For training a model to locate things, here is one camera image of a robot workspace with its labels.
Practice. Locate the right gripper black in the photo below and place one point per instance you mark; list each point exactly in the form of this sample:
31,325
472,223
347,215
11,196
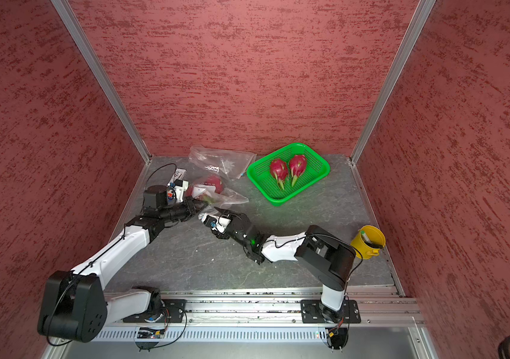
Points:
232,215

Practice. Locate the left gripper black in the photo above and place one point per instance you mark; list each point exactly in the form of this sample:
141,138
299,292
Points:
191,208

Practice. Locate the clear zip-top bag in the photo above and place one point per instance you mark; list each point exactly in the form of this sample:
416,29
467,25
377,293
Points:
229,164
211,189

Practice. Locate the dragon fruit bag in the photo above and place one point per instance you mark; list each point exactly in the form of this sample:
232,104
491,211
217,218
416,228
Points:
216,182
297,167

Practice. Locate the dragon fruit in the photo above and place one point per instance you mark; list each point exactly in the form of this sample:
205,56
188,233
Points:
279,171

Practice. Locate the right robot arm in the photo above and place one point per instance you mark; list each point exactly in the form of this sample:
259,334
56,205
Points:
326,257

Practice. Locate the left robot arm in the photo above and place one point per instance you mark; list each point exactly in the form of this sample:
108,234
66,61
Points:
75,307

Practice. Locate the white toothpaste box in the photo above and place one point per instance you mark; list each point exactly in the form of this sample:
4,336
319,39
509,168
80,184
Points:
179,174

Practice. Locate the green plastic basket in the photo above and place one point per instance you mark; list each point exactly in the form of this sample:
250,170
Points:
259,173

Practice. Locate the yellow cup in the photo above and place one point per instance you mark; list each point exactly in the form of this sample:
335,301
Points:
368,242

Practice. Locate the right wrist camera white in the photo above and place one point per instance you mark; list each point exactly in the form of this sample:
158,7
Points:
216,223

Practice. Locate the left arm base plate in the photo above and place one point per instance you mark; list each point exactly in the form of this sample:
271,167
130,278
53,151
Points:
166,312

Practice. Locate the aluminium rail frame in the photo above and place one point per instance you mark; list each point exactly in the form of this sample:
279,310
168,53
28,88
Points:
284,315

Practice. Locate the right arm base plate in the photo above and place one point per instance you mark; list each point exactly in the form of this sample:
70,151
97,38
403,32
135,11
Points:
314,312

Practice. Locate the left corner aluminium post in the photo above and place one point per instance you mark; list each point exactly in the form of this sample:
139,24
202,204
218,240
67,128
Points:
69,19

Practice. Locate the corner aluminium post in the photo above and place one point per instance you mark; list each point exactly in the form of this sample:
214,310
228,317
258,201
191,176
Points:
414,29
69,19

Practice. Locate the right corner aluminium post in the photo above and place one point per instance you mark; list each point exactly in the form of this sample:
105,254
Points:
414,29

